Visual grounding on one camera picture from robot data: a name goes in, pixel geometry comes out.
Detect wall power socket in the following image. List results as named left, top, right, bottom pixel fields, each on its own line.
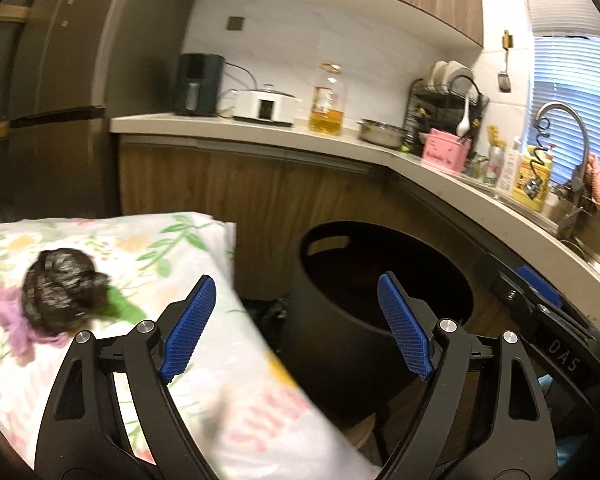
left=226, top=16, right=245, bottom=32

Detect cooking oil bottle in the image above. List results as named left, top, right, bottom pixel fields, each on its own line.
left=309, top=63, right=348, bottom=136

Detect wooden lower kitchen cabinets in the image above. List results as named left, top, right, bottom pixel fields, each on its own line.
left=119, top=134, right=520, bottom=336

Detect purple glove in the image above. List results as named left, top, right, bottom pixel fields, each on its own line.
left=0, top=286, right=69, bottom=366

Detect black air fryer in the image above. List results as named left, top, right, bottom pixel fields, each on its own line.
left=174, top=53, right=225, bottom=117

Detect hanging metal spatula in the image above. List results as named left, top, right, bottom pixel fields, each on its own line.
left=498, top=30, right=514, bottom=93

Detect black dish rack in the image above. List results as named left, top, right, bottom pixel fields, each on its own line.
left=403, top=61, right=490, bottom=158

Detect black crumpled plastic bag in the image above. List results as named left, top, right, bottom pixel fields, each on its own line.
left=21, top=248, right=110, bottom=336

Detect white slow cooker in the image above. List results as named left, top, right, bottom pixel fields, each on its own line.
left=233, top=84, right=300, bottom=127

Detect white dish soap bottle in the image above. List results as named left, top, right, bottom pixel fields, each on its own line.
left=495, top=136, right=521, bottom=196

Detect beverage can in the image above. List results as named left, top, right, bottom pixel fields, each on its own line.
left=483, top=141, right=506, bottom=186

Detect pink utensil holder box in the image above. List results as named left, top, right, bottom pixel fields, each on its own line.
left=422, top=128, right=471, bottom=174

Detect dark grey refrigerator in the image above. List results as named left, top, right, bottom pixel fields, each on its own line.
left=8, top=0, right=193, bottom=219

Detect black trash bin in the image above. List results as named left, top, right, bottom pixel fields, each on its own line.
left=279, top=221, right=475, bottom=429

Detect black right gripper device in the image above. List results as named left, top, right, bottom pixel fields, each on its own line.
left=476, top=254, right=600, bottom=411

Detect yellow detergent bottle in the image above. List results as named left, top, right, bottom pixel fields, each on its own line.
left=512, top=145, right=553, bottom=212

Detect chrome sink faucet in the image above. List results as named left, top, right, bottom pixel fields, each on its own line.
left=532, top=101, right=596, bottom=241

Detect stainless steel bowl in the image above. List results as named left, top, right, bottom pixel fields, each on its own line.
left=358, top=119, right=406, bottom=150

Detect white ladle spoon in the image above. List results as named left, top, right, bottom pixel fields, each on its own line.
left=456, top=94, right=471, bottom=139

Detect window blinds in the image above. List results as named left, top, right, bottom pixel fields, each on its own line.
left=526, top=34, right=600, bottom=212

